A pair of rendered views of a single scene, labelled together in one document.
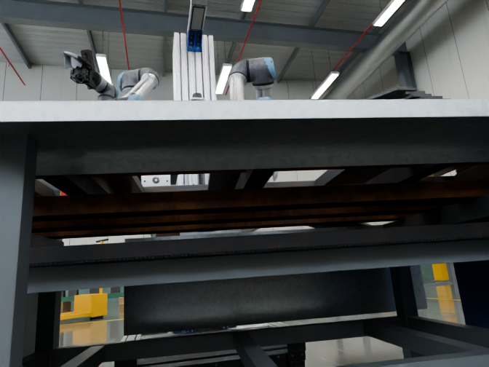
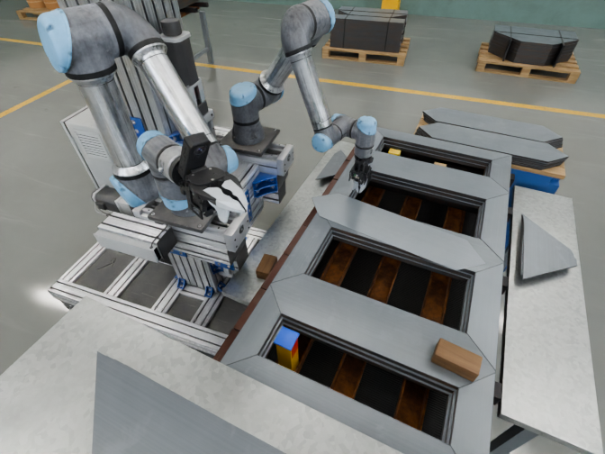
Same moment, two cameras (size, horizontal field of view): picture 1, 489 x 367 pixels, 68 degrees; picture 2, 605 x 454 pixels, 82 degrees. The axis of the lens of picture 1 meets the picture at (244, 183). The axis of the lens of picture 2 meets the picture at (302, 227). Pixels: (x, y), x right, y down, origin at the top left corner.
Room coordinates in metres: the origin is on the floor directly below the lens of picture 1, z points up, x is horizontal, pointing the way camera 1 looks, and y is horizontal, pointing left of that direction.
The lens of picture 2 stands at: (0.99, 1.04, 1.87)
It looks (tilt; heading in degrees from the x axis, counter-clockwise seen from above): 45 degrees down; 304
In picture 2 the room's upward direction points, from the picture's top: 1 degrees counter-clockwise
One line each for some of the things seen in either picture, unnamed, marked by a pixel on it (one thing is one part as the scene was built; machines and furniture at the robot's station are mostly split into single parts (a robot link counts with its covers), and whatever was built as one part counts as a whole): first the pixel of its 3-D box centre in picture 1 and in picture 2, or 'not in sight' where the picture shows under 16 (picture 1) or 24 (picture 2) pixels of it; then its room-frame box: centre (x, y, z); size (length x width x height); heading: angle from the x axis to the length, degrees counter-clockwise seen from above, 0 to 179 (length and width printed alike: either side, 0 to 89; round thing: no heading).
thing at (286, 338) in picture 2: not in sight; (286, 339); (1.32, 0.65, 0.88); 0.06 x 0.06 x 0.02; 8
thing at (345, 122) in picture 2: not in sight; (341, 127); (1.56, -0.10, 1.17); 0.11 x 0.11 x 0.08; 86
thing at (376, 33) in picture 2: not in sight; (368, 33); (3.29, -4.23, 0.26); 1.20 x 0.80 x 0.53; 16
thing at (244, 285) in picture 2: (272, 236); (308, 205); (1.72, -0.11, 0.66); 1.30 x 0.20 x 0.03; 98
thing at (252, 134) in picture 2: not in sight; (247, 126); (1.99, -0.01, 1.09); 0.15 x 0.15 x 0.10
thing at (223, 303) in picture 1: (279, 278); not in sight; (1.64, -0.12, 0.47); 1.30 x 0.04 x 0.35; 98
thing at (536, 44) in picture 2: not in sight; (528, 51); (1.18, -4.86, 0.20); 1.20 x 0.80 x 0.41; 11
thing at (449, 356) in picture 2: not in sight; (456, 359); (0.86, 0.44, 0.89); 0.12 x 0.06 x 0.05; 3
